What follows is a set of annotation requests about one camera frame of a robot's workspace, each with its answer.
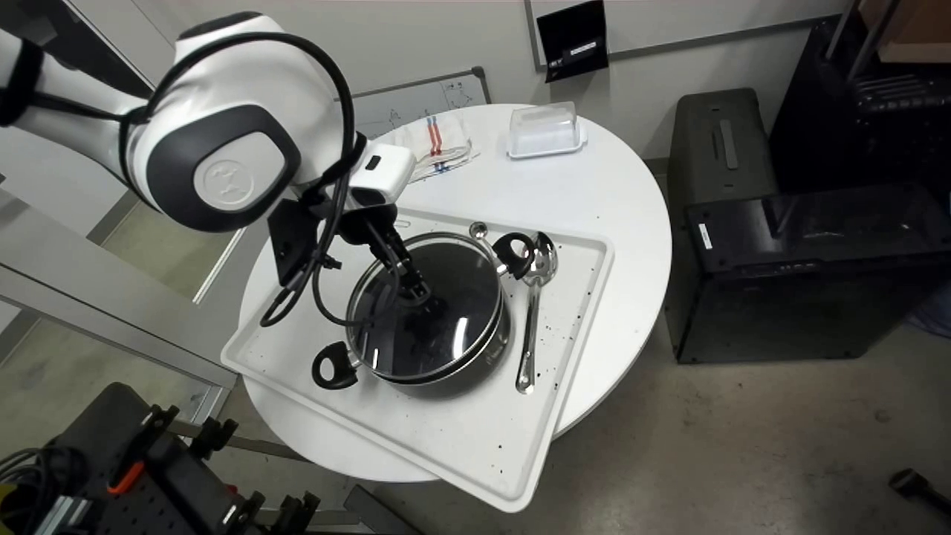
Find white plastic tray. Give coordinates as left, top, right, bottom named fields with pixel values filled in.
left=222, top=211, right=613, bottom=513

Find black equipment cart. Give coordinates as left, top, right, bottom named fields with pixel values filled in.
left=0, top=384, right=321, bottom=535

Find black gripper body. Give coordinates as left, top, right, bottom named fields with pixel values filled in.
left=338, top=204, right=407, bottom=260

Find steel pot with black handles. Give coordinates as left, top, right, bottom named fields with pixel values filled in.
left=312, top=232, right=530, bottom=388

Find round white table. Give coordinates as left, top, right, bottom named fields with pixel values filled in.
left=222, top=103, right=671, bottom=507

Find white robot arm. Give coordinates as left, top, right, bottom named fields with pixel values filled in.
left=0, top=12, right=428, bottom=300

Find black wall box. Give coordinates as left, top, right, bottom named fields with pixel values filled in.
left=537, top=0, right=609, bottom=79

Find glass pot lid black knob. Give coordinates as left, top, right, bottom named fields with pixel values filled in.
left=349, top=232, right=508, bottom=384

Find clear packet with red blue marks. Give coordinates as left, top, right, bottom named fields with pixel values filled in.
left=407, top=113, right=474, bottom=181

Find clear plastic container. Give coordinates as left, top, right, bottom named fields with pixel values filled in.
left=506, top=101, right=588, bottom=161

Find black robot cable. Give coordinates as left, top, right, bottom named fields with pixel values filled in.
left=115, top=28, right=362, bottom=330

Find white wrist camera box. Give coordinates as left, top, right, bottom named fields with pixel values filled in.
left=346, top=143, right=416, bottom=211

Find steel spoon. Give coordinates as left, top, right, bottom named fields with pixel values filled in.
left=515, top=232, right=560, bottom=391

